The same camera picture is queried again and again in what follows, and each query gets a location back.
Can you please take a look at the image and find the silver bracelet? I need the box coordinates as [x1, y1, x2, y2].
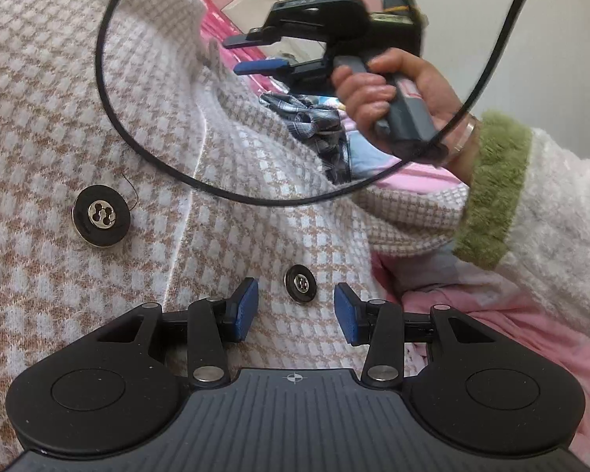
[445, 112, 479, 158]

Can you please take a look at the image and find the person's right forearm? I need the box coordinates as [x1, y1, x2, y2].
[442, 111, 590, 306]

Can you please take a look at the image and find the beige houndstooth coat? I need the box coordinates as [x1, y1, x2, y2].
[0, 0, 468, 472]

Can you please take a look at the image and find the black cable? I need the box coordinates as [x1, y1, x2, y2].
[94, 0, 546, 206]

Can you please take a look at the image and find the person's right hand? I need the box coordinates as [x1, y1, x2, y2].
[332, 48, 468, 163]

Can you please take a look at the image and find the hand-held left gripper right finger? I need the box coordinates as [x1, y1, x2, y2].
[333, 282, 497, 388]

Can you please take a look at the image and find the pink quilt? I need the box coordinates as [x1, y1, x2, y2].
[344, 108, 590, 458]

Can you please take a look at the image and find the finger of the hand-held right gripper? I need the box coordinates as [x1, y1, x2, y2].
[233, 57, 302, 79]
[223, 28, 282, 50]

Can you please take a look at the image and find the dark plaid shirt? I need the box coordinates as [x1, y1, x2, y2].
[260, 91, 355, 185]

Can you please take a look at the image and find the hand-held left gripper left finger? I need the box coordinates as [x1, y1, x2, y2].
[97, 278, 260, 388]

